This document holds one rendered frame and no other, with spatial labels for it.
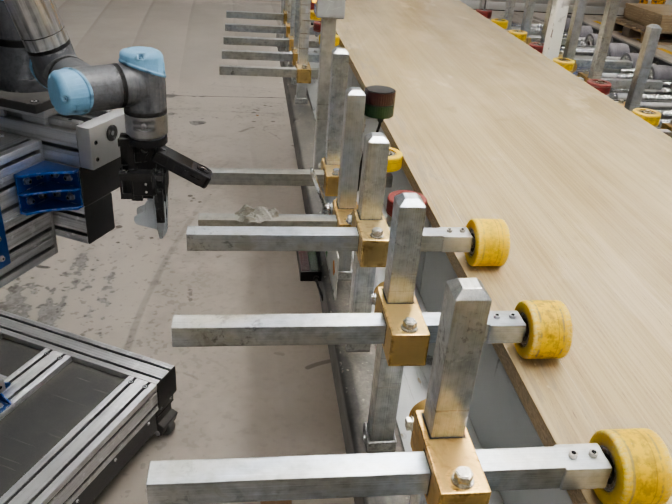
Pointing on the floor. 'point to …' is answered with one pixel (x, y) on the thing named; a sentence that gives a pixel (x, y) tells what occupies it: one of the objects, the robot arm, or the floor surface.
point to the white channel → (555, 28)
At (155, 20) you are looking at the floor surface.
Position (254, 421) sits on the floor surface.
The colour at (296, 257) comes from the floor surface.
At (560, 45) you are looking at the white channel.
